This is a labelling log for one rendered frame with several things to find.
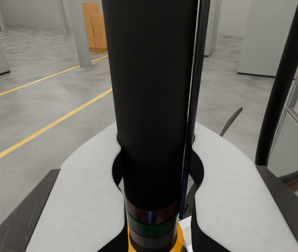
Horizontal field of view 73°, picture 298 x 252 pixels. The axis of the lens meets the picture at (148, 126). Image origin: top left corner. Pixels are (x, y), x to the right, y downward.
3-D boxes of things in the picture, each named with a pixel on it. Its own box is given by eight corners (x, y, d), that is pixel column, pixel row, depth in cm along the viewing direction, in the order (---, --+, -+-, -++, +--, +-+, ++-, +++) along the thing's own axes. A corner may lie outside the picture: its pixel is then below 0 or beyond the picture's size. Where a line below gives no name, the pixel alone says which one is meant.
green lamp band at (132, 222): (163, 185, 15) (163, 173, 15) (189, 223, 13) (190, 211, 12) (120, 202, 14) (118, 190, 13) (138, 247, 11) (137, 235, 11)
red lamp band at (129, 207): (163, 172, 14) (163, 159, 14) (191, 210, 12) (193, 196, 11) (118, 189, 13) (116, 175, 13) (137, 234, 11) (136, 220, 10)
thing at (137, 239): (163, 197, 16) (163, 186, 15) (187, 235, 13) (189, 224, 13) (121, 213, 15) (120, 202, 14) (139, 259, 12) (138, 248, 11)
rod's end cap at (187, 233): (191, 230, 19) (193, 218, 18) (204, 250, 18) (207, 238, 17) (173, 240, 19) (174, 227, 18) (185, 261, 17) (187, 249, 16)
